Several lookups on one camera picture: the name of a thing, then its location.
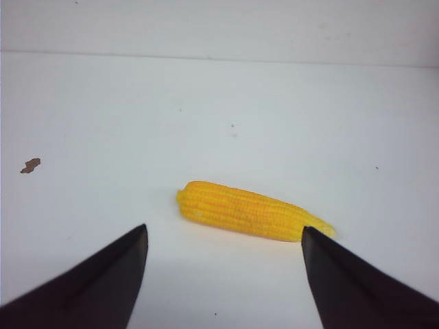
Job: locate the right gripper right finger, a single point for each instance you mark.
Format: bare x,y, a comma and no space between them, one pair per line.
351,293

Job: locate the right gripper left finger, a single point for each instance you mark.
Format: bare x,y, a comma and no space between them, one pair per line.
99,292

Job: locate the small brown crumb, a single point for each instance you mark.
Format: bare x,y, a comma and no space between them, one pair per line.
30,165

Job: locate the yellow corn cob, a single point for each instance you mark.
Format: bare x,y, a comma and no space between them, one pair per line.
246,212

